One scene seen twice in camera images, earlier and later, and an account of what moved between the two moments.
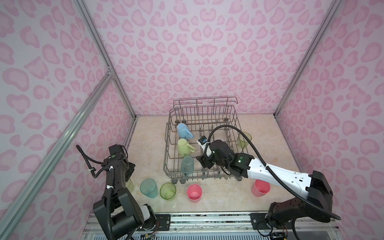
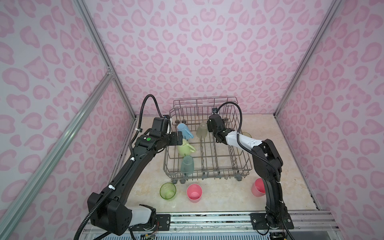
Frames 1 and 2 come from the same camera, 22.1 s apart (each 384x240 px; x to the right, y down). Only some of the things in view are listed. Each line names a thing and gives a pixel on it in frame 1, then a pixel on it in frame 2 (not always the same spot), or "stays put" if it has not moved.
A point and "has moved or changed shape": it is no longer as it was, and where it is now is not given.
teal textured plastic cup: x=187 y=166 stays put
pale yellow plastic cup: x=129 y=185 has moved or changed shape
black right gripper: x=203 y=160 to x=209 y=122
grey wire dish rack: x=192 y=118 stays put
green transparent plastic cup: x=168 y=191 stays put
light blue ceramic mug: x=183 y=132 stays put
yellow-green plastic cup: x=184 y=148 stays put
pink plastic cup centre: x=194 y=193 stays put
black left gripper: x=130 y=168 to x=174 y=141
